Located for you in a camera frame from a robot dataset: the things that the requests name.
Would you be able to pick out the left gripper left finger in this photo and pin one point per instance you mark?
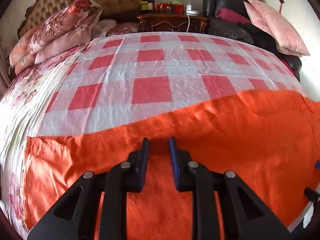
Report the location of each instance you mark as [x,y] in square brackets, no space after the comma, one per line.
[138,166]

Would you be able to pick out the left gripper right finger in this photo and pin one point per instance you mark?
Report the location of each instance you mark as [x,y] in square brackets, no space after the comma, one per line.
[180,159]

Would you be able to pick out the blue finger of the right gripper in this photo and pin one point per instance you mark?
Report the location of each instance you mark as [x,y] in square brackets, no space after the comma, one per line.
[312,195]
[317,165]

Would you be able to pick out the orange pants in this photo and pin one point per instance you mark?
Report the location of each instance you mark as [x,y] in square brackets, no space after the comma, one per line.
[233,168]

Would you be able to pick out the pink checkered plastic sheet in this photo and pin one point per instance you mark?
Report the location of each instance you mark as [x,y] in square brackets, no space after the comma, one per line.
[125,78]

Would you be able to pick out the floral pink bedsheet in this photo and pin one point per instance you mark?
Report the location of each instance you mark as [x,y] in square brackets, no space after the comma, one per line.
[25,109]

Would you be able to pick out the large pink floral pillow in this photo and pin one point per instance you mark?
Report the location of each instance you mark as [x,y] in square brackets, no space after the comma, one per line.
[266,18]

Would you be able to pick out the black garment on chair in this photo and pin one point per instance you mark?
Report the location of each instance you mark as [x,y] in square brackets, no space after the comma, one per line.
[261,38]

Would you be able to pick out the dark wooden nightstand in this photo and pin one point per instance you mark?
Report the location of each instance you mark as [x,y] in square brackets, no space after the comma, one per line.
[171,22]

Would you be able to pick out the folded floral quilt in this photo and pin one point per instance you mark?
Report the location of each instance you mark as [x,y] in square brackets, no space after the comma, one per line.
[69,28]

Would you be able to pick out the red cup on nightstand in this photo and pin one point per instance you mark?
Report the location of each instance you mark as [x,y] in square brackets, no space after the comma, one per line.
[177,9]

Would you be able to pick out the magenta cushion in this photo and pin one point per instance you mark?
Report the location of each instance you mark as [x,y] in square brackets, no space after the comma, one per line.
[231,16]

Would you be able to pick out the red chinese knot ornament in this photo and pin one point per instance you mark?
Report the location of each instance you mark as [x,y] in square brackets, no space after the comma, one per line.
[281,2]

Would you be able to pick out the black leather armchair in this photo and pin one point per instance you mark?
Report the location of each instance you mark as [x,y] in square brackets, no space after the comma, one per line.
[223,28]

